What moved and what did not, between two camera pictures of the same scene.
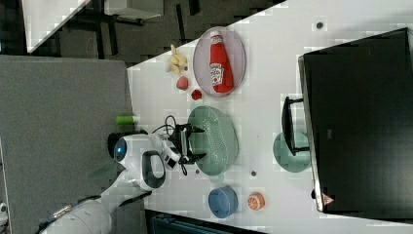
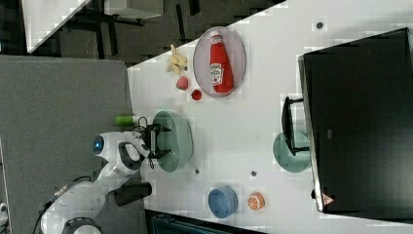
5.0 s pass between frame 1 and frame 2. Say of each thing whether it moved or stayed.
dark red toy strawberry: stayed
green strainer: moved
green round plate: stayed
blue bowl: stayed
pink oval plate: stayed
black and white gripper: moved
